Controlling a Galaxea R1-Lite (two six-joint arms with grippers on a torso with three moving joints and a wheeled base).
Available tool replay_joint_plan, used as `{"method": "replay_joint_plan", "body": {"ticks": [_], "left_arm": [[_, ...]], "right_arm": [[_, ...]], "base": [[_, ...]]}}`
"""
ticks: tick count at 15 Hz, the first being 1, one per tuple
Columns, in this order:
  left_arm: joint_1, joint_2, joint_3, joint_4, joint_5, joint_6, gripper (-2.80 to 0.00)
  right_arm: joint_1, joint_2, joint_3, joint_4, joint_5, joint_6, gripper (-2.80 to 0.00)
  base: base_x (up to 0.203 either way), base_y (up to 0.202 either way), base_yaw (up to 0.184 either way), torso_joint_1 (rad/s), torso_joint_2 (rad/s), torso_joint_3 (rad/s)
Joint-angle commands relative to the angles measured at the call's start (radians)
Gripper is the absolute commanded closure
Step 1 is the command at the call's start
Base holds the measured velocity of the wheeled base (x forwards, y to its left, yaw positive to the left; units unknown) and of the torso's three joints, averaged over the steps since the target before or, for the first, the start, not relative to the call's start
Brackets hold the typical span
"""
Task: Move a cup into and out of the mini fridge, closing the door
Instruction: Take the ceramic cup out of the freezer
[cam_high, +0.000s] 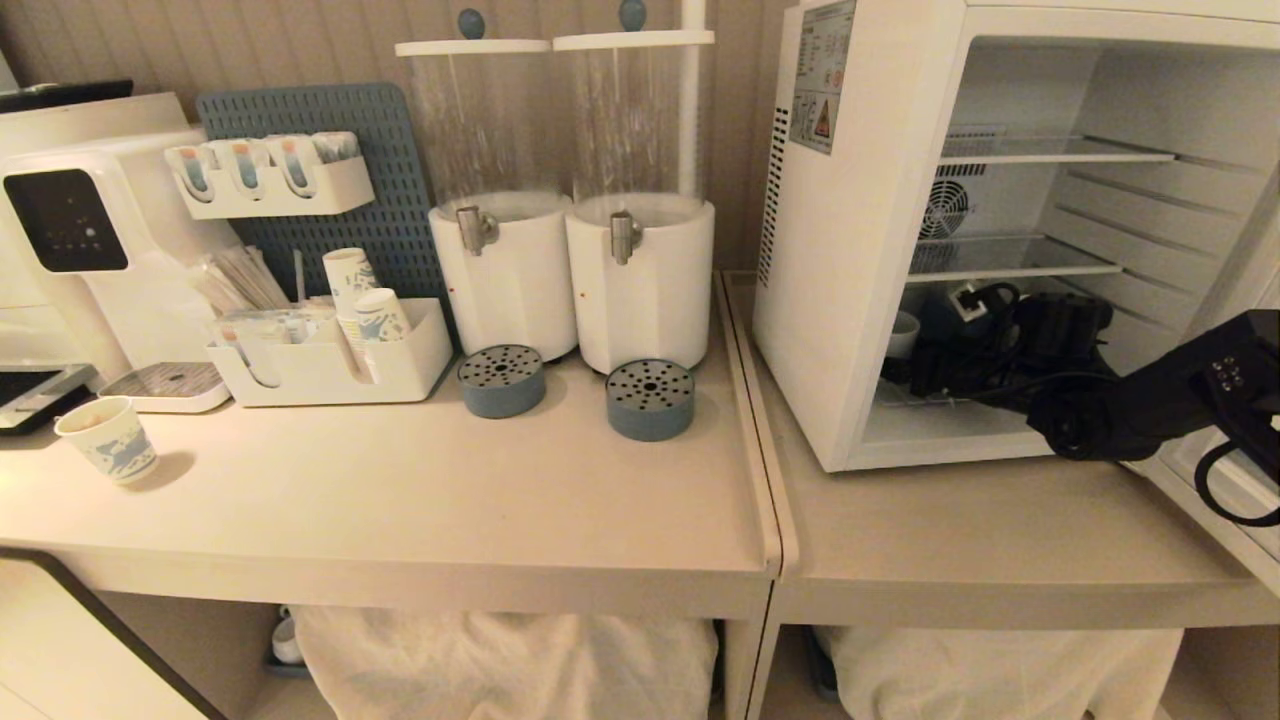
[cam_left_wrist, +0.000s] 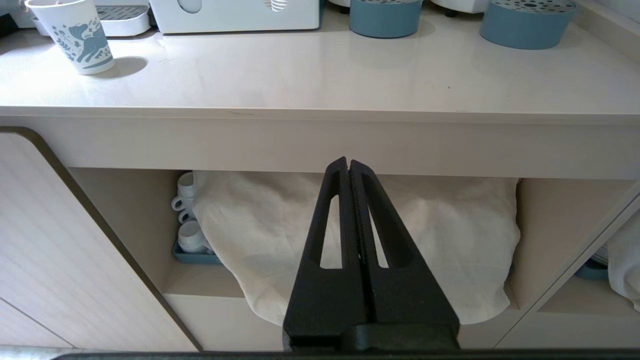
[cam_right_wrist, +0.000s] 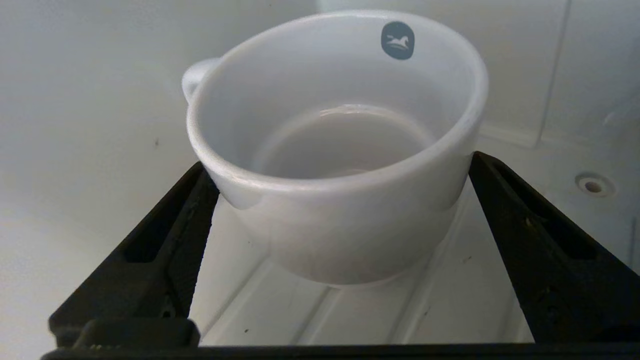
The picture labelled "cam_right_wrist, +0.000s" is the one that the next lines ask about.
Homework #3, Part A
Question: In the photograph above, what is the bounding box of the white ceramic cup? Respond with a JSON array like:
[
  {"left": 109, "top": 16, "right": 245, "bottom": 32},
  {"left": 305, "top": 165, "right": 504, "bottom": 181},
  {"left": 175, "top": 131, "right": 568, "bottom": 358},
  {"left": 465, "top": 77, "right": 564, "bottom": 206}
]
[{"left": 181, "top": 10, "right": 489, "bottom": 286}]

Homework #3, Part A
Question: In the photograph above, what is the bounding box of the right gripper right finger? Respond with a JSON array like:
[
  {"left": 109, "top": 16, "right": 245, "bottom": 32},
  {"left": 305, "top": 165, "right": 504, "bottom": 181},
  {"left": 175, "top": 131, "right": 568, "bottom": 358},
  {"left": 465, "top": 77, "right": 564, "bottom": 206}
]
[{"left": 468, "top": 151, "right": 640, "bottom": 344}]

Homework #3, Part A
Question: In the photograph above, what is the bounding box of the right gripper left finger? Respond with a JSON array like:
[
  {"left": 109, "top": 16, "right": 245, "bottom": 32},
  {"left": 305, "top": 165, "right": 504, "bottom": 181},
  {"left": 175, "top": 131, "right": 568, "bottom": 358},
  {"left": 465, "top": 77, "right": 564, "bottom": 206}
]
[{"left": 48, "top": 161, "right": 221, "bottom": 349}]

